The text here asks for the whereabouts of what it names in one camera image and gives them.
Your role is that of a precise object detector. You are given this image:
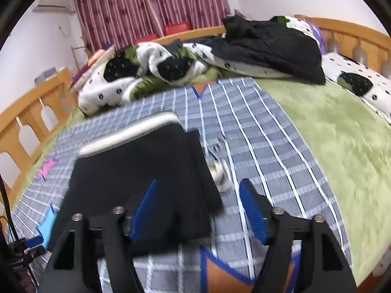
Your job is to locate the white black floral quilt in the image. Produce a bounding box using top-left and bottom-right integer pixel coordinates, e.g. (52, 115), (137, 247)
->
(76, 42), (292, 115)

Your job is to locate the red chair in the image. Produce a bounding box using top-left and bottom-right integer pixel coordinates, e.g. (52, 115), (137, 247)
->
(163, 22), (191, 36)

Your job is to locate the wooden bed frame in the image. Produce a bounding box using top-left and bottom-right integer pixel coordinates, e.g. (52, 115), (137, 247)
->
(1, 15), (390, 206)

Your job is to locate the black pants white waistband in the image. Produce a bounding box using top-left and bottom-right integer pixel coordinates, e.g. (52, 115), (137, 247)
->
(48, 112), (223, 256)

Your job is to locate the purple patterned pillow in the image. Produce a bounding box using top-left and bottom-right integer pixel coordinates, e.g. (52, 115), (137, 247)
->
(70, 44), (115, 92)

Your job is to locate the white air conditioner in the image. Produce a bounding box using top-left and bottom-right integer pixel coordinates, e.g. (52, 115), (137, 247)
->
(33, 0), (74, 15)

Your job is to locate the maroon striped curtain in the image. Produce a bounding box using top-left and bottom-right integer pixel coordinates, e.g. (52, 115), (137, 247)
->
(74, 0), (231, 51)

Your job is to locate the black jacket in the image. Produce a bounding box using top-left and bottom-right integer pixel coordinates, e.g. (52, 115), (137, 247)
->
(210, 15), (326, 85)

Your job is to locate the green bed sheet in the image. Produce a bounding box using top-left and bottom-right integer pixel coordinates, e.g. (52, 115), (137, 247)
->
(18, 67), (391, 284)

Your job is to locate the grey grid star blanket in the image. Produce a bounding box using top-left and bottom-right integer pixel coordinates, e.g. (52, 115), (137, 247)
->
(12, 77), (351, 292)

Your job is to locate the white floral pillow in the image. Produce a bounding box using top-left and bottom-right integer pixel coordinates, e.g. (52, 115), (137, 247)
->
(272, 15), (390, 122)

